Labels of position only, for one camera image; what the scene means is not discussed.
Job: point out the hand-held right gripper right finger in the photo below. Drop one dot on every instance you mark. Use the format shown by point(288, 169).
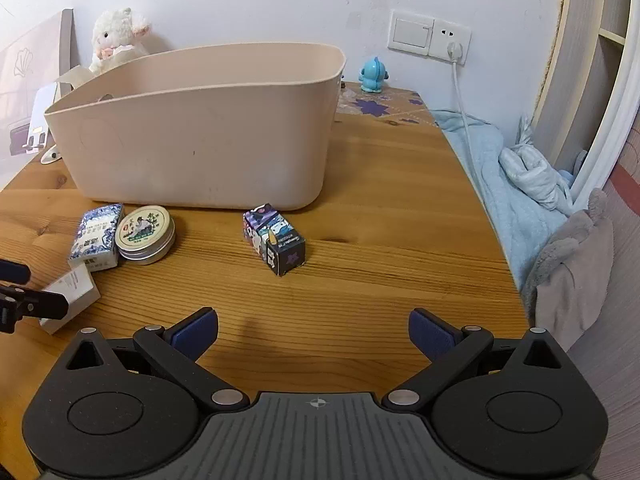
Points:
point(433, 335)

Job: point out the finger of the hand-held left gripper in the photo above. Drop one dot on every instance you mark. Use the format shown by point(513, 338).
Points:
point(12, 271)
point(35, 305)

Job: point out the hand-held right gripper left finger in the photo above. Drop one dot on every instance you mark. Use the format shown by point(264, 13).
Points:
point(194, 331)

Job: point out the plain white box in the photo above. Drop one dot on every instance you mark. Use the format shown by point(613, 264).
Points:
point(75, 292)

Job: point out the blue white patterned box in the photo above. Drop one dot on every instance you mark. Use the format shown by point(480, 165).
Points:
point(95, 235)

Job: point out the round metal tin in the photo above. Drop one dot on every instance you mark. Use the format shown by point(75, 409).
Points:
point(142, 230)

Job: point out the purple printed small carton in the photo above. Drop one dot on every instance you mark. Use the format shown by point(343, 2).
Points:
point(272, 240)

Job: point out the light blue blanket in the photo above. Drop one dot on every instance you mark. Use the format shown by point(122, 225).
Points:
point(500, 195)

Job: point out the grey plush cloth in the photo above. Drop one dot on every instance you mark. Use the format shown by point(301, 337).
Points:
point(575, 270)

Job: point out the white desk stand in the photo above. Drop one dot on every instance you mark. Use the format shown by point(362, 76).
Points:
point(44, 110)

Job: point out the beige plastic bin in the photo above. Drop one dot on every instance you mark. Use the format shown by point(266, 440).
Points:
point(200, 150)

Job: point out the pale grey crumpled cloth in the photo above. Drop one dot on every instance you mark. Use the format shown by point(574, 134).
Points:
point(535, 170)

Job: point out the beige paper bag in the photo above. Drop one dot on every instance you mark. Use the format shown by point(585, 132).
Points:
point(75, 77)

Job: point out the beige printed board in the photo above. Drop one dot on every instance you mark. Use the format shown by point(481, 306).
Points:
point(30, 60)

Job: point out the purple flower table mat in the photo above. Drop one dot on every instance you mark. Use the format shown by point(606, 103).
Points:
point(385, 107)

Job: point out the white plush lamb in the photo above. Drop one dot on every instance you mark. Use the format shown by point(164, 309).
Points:
point(117, 30)

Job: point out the blue toy figure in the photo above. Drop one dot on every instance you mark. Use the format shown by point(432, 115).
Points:
point(371, 72)

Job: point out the light wooden shelf unit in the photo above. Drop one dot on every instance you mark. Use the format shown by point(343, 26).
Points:
point(595, 35)

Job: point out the white curved rail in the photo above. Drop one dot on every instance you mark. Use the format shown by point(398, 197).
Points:
point(607, 125)

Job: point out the white wall socket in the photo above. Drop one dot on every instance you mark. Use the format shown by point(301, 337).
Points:
point(452, 32)

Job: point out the white wall switch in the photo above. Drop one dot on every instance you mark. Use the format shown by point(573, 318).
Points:
point(411, 32)

